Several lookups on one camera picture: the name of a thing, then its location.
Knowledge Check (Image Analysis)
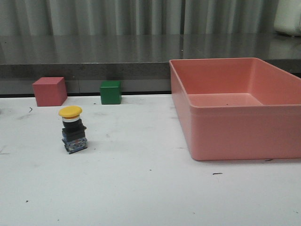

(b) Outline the pink plastic bin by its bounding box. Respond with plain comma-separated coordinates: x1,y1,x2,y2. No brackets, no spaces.
169,57,301,161

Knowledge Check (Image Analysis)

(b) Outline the grey stone countertop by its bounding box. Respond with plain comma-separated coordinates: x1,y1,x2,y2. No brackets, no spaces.
0,33,301,81

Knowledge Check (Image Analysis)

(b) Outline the green cube block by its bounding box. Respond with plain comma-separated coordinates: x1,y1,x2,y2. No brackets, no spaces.
100,81,121,105

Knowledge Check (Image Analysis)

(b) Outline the pink cube block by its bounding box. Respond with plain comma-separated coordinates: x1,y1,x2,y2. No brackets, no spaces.
32,77,67,107

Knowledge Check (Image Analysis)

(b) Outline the yellow mushroom push button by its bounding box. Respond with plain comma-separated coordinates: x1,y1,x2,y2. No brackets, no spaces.
58,105,87,154

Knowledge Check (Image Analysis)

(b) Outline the white appliance on counter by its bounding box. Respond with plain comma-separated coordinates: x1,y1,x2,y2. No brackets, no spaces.
274,0,301,36

